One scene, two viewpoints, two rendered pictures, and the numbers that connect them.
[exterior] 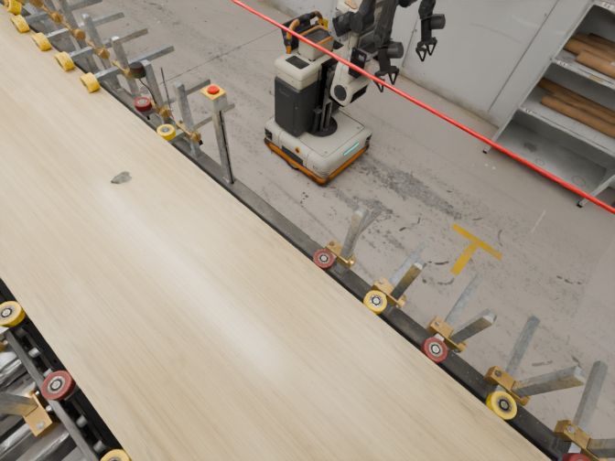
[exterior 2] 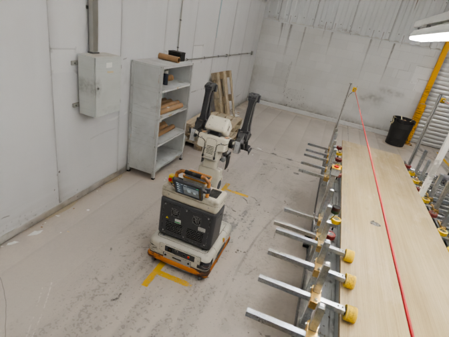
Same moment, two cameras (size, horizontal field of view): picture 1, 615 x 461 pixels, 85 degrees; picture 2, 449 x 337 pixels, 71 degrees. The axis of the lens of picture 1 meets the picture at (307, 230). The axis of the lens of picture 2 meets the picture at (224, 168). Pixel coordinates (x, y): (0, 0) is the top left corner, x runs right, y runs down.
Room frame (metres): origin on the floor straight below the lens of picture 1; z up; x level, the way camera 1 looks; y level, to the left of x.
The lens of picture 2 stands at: (2.84, 2.47, 2.17)
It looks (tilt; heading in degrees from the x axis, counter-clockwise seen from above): 25 degrees down; 250
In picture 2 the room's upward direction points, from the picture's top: 11 degrees clockwise
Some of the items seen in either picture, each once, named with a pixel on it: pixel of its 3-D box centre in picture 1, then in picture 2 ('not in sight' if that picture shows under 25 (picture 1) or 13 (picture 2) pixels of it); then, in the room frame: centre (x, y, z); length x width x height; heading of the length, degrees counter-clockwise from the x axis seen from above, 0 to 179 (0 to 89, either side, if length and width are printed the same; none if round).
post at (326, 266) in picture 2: (79, 36); (314, 296); (1.83, 1.47, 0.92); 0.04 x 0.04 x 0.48; 55
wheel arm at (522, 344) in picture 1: (512, 361); (321, 154); (0.35, -0.80, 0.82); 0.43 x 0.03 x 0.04; 145
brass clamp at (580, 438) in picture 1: (580, 442); not in sight; (0.12, -0.97, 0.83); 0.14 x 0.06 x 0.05; 55
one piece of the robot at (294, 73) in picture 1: (314, 84); (194, 207); (2.21, 0.10, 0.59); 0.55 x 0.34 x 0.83; 144
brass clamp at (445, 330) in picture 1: (447, 335); not in sight; (0.41, -0.56, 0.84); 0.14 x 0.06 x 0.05; 55
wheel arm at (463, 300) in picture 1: (454, 314); (321, 158); (0.50, -0.60, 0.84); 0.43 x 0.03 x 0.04; 145
